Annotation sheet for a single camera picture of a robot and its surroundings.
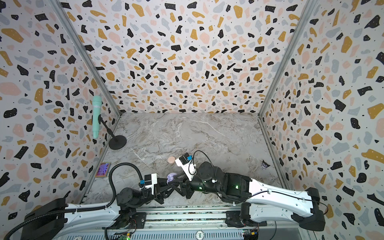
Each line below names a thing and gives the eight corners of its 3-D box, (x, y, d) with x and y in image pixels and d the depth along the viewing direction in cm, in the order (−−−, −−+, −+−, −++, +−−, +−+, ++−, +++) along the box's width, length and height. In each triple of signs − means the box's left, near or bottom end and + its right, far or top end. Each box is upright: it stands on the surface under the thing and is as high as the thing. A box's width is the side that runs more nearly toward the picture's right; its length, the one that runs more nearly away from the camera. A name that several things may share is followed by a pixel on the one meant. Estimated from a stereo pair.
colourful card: (96, 177, 90) (94, 175, 88) (102, 164, 95) (100, 162, 93) (106, 177, 90) (104, 175, 88) (112, 164, 95) (110, 162, 93)
